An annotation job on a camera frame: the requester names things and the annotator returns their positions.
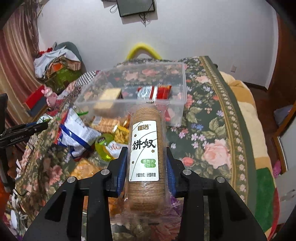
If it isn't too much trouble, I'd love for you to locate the yellow noodle snack bag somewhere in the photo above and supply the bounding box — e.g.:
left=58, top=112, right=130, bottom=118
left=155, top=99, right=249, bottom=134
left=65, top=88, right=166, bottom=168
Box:
left=114, top=126, right=130, bottom=144

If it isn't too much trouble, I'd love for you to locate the orange cracker pack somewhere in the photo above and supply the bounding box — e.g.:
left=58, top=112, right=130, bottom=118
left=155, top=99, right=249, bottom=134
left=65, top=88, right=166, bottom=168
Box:
left=90, top=116, right=120, bottom=133

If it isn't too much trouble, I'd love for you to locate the red box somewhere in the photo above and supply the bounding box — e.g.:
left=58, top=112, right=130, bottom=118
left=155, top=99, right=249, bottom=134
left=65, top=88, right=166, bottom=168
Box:
left=23, top=85, right=45, bottom=110

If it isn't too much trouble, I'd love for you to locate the round biscuit roll pack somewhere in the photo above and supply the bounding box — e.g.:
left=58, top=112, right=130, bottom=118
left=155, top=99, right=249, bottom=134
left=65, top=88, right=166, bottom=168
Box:
left=125, top=103, right=170, bottom=215

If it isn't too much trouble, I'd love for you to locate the red white snack packet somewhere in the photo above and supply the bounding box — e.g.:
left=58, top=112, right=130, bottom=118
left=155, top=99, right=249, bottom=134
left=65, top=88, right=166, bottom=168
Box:
left=137, top=85, right=171, bottom=101

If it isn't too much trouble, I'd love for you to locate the pink plush toy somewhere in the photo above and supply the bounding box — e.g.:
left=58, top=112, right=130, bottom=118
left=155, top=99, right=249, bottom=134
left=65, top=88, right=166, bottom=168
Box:
left=41, top=86, right=58, bottom=108

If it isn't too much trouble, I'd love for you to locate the wall mounted black television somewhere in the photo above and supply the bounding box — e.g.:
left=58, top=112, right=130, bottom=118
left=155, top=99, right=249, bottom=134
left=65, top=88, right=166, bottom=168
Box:
left=116, top=0, right=155, bottom=17

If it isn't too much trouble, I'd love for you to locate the striped red curtain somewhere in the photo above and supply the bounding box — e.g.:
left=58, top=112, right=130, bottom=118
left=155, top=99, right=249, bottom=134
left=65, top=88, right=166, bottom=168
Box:
left=1, top=1, right=41, bottom=128

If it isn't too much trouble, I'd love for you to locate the white blue snack bag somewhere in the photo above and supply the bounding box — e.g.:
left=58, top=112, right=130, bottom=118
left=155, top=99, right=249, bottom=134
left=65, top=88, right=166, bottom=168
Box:
left=55, top=108, right=101, bottom=159

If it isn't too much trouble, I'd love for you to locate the pile of clothes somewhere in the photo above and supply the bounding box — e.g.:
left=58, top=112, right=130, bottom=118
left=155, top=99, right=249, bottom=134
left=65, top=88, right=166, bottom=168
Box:
left=34, top=42, right=85, bottom=94

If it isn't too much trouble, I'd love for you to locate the beige yellow blanket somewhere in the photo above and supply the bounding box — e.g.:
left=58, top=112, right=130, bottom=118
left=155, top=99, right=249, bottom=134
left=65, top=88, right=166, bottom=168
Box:
left=220, top=71, right=280, bottom=240

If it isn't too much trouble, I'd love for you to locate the floral green bedspread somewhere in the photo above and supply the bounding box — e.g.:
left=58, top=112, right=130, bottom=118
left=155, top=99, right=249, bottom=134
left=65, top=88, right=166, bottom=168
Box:
left=16, top=56, right=265, bottom=240

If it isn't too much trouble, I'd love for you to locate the green jelly cup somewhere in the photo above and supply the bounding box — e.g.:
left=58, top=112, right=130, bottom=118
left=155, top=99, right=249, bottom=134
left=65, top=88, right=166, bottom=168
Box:
left=95, top=133, right=114, bottom=162

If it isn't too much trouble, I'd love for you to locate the yellow curved foam tube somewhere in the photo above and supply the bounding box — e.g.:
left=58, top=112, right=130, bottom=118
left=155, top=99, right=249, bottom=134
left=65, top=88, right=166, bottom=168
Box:
left=125, top=42, right=162, bottom=60

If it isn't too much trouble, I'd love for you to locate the clear plastic storage box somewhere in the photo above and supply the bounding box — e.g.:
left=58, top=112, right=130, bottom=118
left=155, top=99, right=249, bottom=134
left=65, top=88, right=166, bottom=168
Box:
left=74, top=60, right=187, bottom=127

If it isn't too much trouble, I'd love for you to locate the square cracker pack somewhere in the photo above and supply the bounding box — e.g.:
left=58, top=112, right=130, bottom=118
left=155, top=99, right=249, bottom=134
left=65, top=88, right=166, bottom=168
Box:
left=93, top=88, right=121, bottom=114

